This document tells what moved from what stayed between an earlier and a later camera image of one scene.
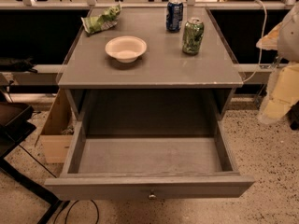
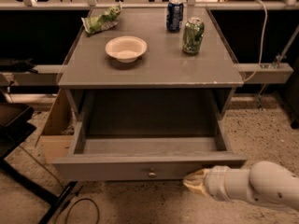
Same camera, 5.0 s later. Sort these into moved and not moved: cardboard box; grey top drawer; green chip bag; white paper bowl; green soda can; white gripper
Moved: white gripper; grey top drawer
Not moved: green chip bag; green soda can; white paper bowl; cardboard box
